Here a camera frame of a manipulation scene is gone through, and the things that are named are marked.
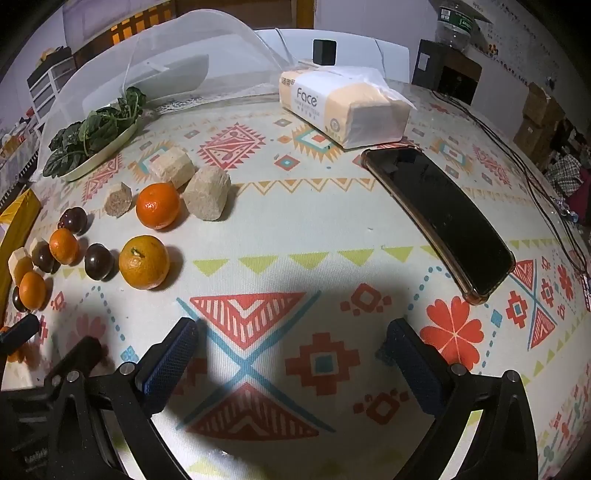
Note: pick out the black box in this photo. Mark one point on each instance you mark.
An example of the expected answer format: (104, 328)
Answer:
(434, 64)

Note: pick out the large orange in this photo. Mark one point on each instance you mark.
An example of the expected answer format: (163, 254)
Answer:
(158, 205)
(143, 262)

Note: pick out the small orange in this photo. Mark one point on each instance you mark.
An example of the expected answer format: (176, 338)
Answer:
(32, 290)
(64, 246)
(16, 356)

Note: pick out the white mesh food cover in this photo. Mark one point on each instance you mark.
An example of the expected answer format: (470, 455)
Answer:
(184, 41)

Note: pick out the orange tissue pack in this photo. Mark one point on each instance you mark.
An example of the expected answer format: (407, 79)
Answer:
(323, 101)

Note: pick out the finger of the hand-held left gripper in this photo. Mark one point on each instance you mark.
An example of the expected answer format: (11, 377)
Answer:
(19, 330)
(85, 348)

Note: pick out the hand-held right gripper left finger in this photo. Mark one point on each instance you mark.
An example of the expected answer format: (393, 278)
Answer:
(171, 357)

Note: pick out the black smartphone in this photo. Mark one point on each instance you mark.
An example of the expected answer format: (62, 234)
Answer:
(438, 217)

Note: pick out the clear plastic bottle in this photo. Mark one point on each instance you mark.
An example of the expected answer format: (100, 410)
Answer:
(456, 25)

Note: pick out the checked cloth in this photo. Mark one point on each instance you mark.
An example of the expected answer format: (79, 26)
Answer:
(568, 170)

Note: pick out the beige sugarcane chunk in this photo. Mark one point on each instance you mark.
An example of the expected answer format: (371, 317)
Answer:
(207, 191)
(19, 265)
(171, 167)

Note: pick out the small brown sugarcane chunk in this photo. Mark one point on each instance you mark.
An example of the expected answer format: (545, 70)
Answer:
(117, 199)

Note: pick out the dark round fruit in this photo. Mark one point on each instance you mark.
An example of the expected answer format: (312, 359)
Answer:
(99, 261)
(17, 300)
(42, 257)
(73, 219)

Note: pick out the patterned tablecloth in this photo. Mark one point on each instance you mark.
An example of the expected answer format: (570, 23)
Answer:
(323, 221)

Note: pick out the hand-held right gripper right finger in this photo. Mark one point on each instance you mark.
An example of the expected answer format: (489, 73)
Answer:
(414, 365)

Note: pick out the pale round plate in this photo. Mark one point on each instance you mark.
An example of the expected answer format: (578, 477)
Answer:
(99, 159)

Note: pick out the yellow cardboard box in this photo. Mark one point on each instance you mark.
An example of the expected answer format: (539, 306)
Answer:
(23, 207)

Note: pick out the plate of green leaves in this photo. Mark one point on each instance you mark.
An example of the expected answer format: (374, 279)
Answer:
(92, 129)

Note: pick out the white drawer unit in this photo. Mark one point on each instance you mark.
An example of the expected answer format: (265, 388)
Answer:
(51, 87)

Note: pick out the small black cube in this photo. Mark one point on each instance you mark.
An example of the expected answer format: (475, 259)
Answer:
(324, 51)

